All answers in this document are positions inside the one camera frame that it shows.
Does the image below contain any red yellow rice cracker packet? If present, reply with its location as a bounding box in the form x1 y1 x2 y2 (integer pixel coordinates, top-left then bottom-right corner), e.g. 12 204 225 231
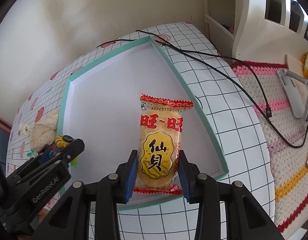
134 94 194 194

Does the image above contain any teal white shallow box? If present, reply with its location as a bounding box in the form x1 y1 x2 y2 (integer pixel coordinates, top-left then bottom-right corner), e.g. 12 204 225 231
57 36 229 196

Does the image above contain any cream lace cloth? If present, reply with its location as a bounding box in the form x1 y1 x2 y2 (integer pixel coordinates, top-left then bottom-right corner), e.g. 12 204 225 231
30 109 59 153

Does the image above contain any pomegranate grid tablecloth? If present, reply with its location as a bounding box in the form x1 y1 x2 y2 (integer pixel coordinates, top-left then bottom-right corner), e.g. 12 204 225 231
5 22 275 239

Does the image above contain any black cable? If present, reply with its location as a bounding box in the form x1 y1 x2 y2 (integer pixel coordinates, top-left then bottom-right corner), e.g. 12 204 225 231
95 29 308 149

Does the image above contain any white bed frame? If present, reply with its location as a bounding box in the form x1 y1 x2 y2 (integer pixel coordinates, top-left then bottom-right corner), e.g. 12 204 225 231
204 0 308 63

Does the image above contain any white plastic hair claw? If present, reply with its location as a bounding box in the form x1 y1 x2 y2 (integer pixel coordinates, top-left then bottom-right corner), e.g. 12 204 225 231
19 123 31 134

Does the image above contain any crocheted striped blanket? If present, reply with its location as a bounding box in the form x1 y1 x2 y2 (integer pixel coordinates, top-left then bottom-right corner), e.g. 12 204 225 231
231 61 308 239

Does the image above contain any white phone stand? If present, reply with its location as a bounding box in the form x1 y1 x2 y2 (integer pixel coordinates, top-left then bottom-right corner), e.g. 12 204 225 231
277 31 308 123

